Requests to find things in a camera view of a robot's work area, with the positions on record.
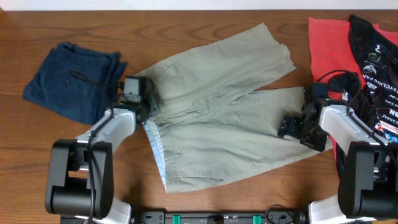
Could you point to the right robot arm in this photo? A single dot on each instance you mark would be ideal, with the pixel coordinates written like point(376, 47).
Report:
point(368, 185)

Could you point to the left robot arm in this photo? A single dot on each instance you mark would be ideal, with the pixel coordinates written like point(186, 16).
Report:
point(80, 183)

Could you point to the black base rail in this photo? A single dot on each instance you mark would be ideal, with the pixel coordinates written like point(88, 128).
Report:
point(272, 216)

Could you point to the red orange t-shirt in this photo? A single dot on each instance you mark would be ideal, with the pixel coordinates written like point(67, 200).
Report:
point(331, 53)

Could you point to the folded navy blue garment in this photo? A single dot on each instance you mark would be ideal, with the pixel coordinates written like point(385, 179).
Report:
point(77, 83)

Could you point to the khaki green shorts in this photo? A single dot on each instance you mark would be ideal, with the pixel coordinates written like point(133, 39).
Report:
point(218, 122)

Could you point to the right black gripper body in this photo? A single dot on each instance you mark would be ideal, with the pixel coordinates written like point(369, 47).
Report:
point(289, 127)

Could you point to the black printed cycling jersey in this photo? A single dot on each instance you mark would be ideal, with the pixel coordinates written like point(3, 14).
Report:
point(376, 57)

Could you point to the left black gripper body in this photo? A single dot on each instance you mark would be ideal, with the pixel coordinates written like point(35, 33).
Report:
point(148, 106)

